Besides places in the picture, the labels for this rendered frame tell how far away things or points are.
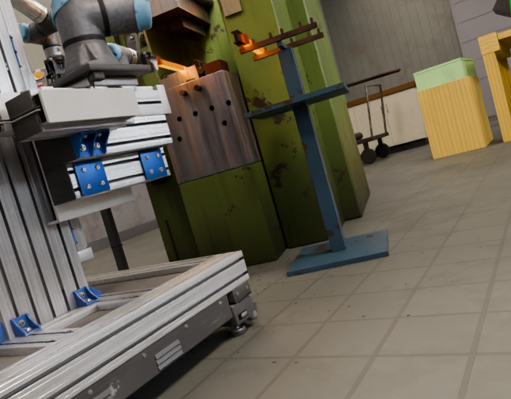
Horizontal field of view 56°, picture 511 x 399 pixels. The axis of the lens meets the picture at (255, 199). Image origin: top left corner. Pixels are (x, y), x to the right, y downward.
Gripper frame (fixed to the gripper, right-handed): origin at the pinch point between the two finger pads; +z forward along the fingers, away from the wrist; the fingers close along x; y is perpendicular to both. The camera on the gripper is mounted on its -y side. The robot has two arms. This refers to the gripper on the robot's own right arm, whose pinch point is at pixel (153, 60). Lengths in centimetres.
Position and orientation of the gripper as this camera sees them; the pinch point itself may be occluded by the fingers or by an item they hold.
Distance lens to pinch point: 218.2
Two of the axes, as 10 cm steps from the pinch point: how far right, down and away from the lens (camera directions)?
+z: 2.7, -1.4, 9.5
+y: 2.8, 9.6, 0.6
